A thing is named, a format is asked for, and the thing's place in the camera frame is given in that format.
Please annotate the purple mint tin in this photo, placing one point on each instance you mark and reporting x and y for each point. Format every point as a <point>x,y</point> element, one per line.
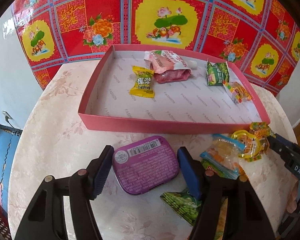
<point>144,165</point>

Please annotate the yellow candy packet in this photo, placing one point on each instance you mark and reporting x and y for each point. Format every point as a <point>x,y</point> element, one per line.
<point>143,83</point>

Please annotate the green pea snack bag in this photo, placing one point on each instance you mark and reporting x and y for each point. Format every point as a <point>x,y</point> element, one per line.
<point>183,204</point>

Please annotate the pink jelly drink pouch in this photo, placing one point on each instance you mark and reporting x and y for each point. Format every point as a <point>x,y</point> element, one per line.
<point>169,66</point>

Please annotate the small clear gummy packet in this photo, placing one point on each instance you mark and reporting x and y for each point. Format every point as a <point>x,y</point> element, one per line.
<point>236,92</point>

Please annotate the blue edged biscuit packet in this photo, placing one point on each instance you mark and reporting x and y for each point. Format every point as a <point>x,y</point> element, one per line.
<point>222,156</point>

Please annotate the person's right hand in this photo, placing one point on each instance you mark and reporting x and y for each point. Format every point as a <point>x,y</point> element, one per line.
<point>292,202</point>

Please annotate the green pea snack packet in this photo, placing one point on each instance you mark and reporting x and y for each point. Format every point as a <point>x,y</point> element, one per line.
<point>217,74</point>

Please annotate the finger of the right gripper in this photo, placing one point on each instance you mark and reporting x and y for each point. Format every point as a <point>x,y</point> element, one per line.
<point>288,151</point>

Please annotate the gummy burger candy packet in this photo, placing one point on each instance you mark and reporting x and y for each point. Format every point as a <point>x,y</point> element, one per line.
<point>255,141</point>

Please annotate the rice cracker packet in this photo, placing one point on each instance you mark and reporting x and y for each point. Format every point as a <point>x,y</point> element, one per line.
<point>221,220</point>

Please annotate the wall socket with cable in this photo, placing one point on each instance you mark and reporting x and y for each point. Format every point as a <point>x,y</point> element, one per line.
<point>7,118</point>

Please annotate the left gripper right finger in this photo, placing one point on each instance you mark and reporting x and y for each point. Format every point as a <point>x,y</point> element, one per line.
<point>245,216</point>

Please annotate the blue foam floor mat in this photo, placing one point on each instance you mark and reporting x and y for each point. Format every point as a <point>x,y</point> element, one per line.
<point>9,139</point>

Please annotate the red floral patterned cloth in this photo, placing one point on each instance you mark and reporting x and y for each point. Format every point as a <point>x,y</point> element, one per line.
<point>259,36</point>

